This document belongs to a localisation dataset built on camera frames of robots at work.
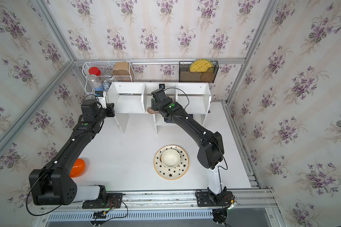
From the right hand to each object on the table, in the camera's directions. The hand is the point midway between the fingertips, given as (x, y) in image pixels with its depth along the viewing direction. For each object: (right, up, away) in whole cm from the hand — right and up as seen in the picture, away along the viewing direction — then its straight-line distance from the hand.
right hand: (160, 101), depth 85 cm
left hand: (-26, -2, -4) cm, 26 cm away
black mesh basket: (+15, +25, +11) cm, 32 cm away
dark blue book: (+5, -12, -10) cm, 16 cm away
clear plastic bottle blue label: (-41, +12, +2) cm, 43 cm away
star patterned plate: (+8, -43, -3) cm, 44 cm away
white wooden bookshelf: (-17, +3, +5) cm, 18 cm away
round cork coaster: (+32, +18, +13) cm, 39 cm away
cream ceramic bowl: (+6, -36, +2) cm, 36 cm away
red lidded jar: (-45, +21, +8) cm, 50 cm away
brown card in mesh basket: (+18, +18, +11) cm, 28 cm away
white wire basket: (-41, +18, +8) cm, 45 cm away
